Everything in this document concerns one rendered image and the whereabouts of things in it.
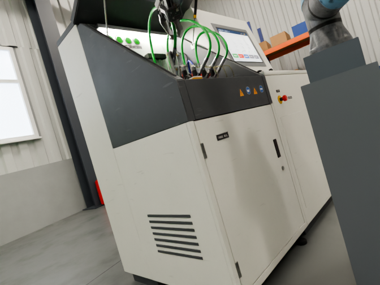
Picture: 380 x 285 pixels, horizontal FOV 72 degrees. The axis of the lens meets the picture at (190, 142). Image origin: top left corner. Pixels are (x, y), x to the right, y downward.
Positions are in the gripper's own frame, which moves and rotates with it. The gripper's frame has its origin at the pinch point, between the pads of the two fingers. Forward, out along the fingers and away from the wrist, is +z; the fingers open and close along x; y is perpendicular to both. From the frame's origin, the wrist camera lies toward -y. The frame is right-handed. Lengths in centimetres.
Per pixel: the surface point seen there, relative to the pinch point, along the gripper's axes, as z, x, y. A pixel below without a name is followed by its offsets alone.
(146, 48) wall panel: 18.8, -6.9, -41.4
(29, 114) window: 172, -183, -344
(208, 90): 12.9, -3.1, 31.6
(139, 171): 40, -45, 26
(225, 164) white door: 33, -12, 53
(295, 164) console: 79, 33, 46
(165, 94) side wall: 6.2, -20.1, 29.6
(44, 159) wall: 233, -199, -292
